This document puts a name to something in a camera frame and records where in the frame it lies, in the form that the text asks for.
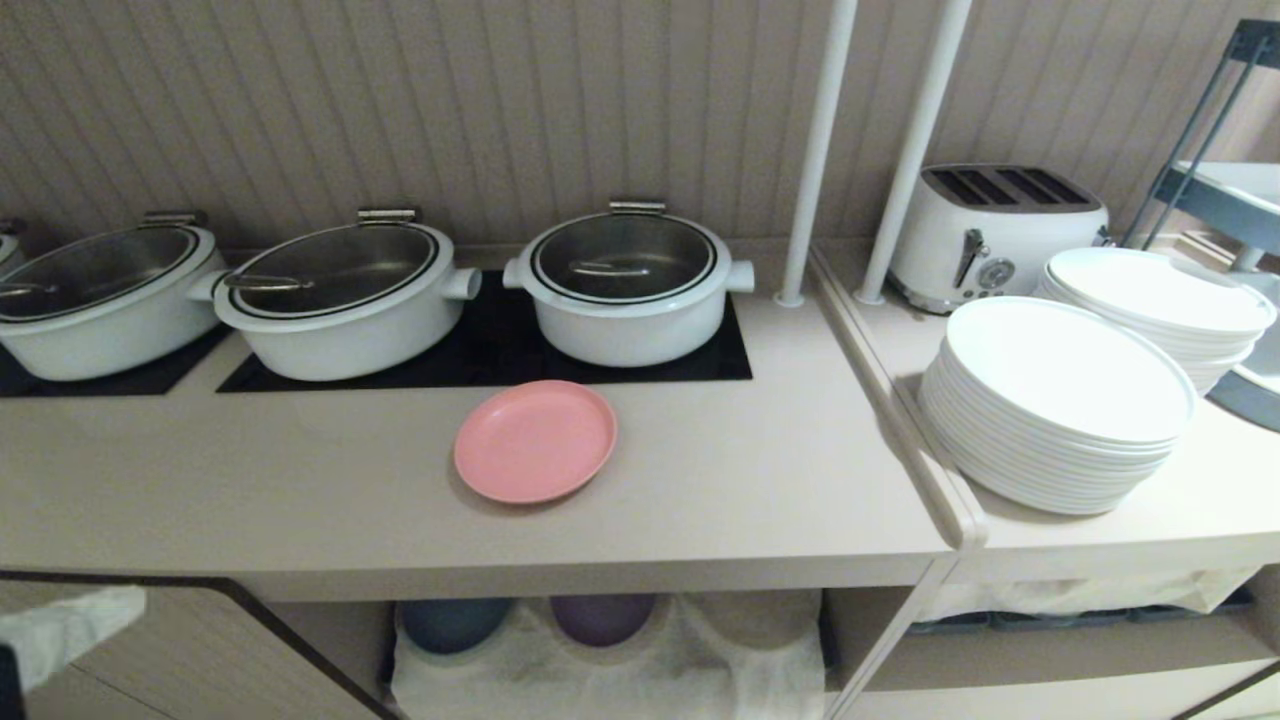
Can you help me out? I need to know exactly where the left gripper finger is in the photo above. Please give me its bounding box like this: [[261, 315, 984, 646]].
[[0, 585, 149, 694]]

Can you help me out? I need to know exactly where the pink plate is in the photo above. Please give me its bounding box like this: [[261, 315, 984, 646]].
[[453, 379, 618, 505]]

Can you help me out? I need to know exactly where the white pot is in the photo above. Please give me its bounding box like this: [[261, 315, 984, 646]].
[[189, 221, 483, 383], [0, 222, 230, 383], [502, 213, 756, 369]]

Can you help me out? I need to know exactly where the glass pot lid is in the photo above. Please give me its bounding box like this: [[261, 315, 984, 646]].
[[0, 211, 207, 324], [224, 207, 442, 322], [529, 200, 719, 305]]

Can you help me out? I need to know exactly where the blue bowl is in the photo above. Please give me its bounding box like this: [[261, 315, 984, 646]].
[[399, 598, 517, 657]]

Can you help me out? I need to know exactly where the purple bowl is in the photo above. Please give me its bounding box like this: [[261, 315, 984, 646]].
[[549, 594, 659, 649]]

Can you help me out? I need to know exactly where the white cloth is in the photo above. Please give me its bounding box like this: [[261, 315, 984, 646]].
[[914, 567, 1263, 624], [389, 592, 830, 720]]

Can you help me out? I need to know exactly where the white pole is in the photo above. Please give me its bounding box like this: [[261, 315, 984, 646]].
[[776, 0, 860, 309], [855, 0, 974, 307]]

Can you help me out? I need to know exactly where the white toaster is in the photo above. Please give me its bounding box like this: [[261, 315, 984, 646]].
[[887, 163, 1112, 316]]

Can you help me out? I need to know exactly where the stack of white plates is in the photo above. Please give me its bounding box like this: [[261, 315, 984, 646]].
[[917, 296, 1198, 517], [1033, 246, 1279, 396]]

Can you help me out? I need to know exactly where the grey metal rack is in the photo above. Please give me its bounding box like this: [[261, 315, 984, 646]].
[[1120, 18, 1280, 263]]

